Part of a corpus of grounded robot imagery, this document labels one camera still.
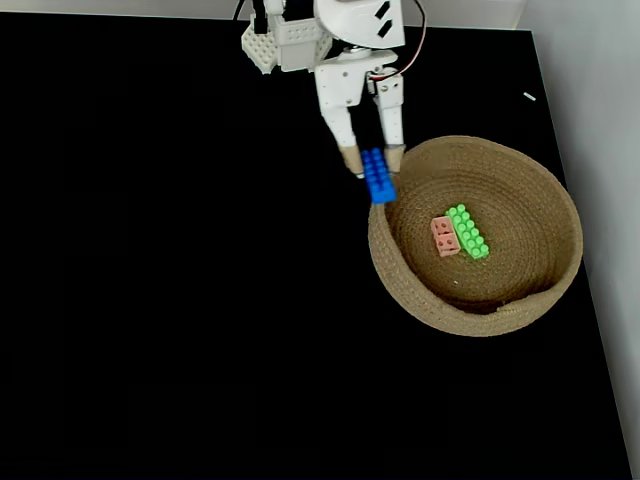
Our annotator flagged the red and white servo cable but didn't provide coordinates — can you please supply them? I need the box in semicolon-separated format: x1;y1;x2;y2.
368;0;429;84

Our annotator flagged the woven brown rope basket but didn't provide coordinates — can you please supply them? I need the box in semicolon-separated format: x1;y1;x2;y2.
367;135;585;338

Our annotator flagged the green lego block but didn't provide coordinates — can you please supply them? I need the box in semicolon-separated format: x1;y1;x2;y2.
444;203;491;261

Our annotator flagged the pink lego block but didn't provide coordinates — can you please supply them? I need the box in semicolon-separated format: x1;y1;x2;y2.
430;215;461;259

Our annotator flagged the blue lego block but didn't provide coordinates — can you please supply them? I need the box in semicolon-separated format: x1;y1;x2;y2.
360;147;400;205

